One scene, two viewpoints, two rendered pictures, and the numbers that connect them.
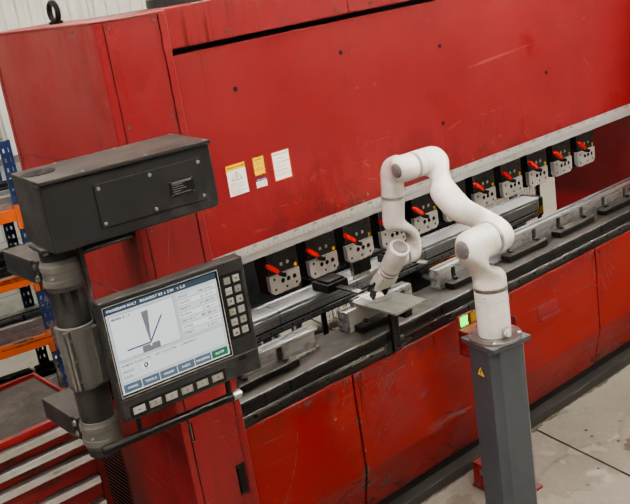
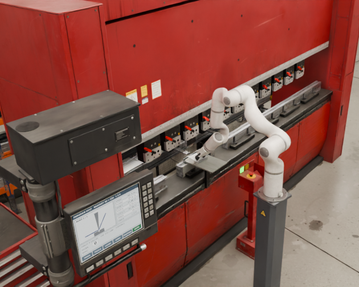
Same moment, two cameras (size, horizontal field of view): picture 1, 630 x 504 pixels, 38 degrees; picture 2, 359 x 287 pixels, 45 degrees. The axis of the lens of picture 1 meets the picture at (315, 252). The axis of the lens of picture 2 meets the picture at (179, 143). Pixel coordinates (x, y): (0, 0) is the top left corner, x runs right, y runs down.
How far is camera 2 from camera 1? 0.92 m
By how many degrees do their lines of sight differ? 14
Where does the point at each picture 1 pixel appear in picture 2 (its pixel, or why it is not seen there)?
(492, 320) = (274, 188)
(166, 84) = (101, 52)
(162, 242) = not seen: hidden behind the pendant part
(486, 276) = (274, 165)
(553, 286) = not seen: hidden behind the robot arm
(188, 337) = (120, 222)
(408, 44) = (226, 15)
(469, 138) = (249, 67)
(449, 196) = (257, 118)
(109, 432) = (68, 277)
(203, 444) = not seen: hidden behind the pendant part
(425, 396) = (217, 207)
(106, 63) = (65, 40)
